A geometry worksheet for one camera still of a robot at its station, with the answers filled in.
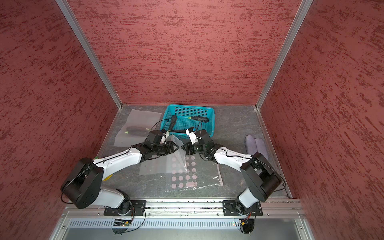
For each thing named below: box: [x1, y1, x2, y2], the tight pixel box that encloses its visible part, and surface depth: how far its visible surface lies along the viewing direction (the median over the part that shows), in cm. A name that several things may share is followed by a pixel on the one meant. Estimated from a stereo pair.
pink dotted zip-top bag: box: [170, 153, 199, 191], surface depth 87 cm
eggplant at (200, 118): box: [188, 116, 209, 123], surface depth 112 cm
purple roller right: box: [255, 137, 269, 161], surface depth 97 cm
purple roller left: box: [244, 134, 258, 155], surface depth 98 cm
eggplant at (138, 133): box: [128, 129, 150, 137], surface depth 102 cm
